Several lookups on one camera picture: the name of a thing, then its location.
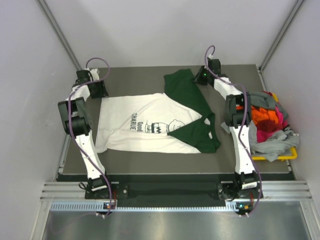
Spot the white and green t shirt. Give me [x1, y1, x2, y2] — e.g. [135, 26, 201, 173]
[95, 69, 221, 154]

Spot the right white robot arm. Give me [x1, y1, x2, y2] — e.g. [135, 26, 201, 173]
[194, 57, 261, 202]

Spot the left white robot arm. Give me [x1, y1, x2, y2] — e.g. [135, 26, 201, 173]
[57, 67, 114, 199]

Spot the grey t shirt top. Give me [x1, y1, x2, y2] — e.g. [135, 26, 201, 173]
[249, 91, 289, 119]

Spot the orange t shirt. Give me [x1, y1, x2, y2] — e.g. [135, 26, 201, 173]
[251, 106, 279, 125]

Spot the dark red t shirt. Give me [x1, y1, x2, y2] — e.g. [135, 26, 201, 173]
[256, 119, 283, 133]

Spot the pink t shirt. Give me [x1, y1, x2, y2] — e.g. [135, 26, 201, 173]
[256, 107, 288, 143]

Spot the light grey t shirt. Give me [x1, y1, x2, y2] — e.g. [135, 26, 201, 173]
[220, 121, 301, 162]

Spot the yellow plastic basket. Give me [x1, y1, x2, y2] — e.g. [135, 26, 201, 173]
[253, 91, 299, 161]

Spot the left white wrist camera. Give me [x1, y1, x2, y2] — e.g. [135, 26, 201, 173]
[85, 68, 100, 81]

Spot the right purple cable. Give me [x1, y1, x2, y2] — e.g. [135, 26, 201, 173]
[204, 45, 263, 217]

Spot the slotted grey cable duct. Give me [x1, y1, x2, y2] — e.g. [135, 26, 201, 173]
[50, 201, 250, 213]

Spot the aluminium frame rail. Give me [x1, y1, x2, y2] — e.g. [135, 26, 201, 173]
[40, 180, 312, 202]

